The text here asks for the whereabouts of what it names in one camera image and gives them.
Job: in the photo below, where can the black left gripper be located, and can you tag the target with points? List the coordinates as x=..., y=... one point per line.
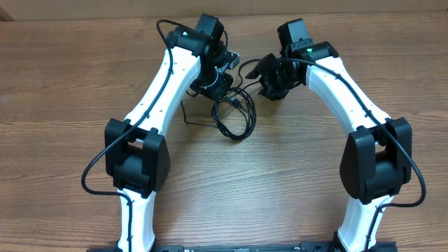
x=226, y=80

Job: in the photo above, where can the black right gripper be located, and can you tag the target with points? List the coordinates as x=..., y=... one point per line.
x=274, y=92

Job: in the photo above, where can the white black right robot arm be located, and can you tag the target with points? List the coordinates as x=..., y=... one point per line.
x=376, y=159

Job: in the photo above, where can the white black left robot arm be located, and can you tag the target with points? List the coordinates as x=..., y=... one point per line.
x=137, y=158

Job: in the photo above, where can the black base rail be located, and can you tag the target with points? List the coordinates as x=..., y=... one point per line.
x=306, y=246

